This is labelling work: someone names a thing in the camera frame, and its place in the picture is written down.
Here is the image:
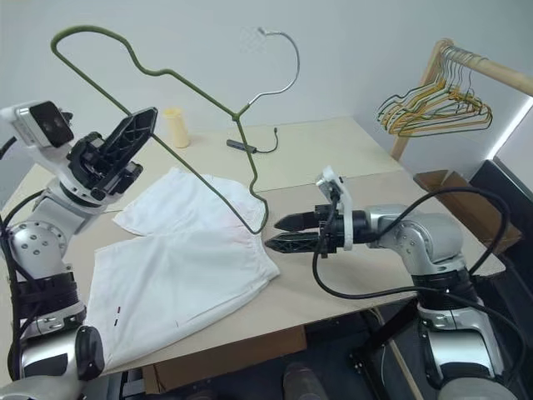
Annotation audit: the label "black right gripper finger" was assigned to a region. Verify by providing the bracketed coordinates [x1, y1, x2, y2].
[264, 232, 321, 256]
[273, 211, 320, 233]

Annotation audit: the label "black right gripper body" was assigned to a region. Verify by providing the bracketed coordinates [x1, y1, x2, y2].
[314, 202, 347, 257]

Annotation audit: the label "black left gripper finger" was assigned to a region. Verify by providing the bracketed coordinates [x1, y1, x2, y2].
[99, 107, 159, 185]

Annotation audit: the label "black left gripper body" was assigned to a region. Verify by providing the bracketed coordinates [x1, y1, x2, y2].
[66, 132, 145, 206]

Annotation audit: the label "green wire hanger silver hook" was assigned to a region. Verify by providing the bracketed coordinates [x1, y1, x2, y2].
[50, 25, 301, 235]

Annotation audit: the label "white shorts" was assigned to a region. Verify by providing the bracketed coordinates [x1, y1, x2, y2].
[85, 166, 281, 372]

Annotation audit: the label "pale yellow cylinder cup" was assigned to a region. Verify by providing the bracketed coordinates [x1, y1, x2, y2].
[162, 107, 191, 148]

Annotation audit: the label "bunch of hangers on rack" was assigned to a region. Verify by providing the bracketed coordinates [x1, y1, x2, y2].
[376, 43, 494, 139]

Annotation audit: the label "brown cardboard box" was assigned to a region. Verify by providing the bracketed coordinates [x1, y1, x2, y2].
[413, 168, 524, 256]

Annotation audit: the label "dark rounded shape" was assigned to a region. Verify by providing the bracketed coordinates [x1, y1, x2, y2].
[282, 361, 326, 400]

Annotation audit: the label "thin wooden stick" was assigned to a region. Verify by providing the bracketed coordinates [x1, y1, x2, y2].
[389, 337, 424, 400]

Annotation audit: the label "black chair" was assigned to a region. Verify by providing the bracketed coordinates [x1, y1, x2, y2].
[469, 157, 533, 268]

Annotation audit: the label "wooden clothes rack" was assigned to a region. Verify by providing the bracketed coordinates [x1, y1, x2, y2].
[390, 37, 533, 162]

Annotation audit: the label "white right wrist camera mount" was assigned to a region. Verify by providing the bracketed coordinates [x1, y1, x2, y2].
[315, 165, 356, 252]

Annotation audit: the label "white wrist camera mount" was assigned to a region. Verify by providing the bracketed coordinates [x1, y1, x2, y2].
[0, 100, 76, 180]
[315, 165, 356, 252]

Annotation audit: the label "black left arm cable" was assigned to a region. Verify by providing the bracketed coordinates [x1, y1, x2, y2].
[0, 135, 47, 384]

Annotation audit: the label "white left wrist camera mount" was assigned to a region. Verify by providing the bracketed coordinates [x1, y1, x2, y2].
[0, 100, 76, 180]

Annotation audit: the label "grey adapter with black cable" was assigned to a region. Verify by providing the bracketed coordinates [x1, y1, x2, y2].
[226, 126, 281, 156]

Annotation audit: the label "black metal table frame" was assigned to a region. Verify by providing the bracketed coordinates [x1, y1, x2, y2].
[347, 297, 421, 400]

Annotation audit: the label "yellow wire hanger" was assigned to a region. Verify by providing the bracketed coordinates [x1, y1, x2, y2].
[381, 44, 492, 135]

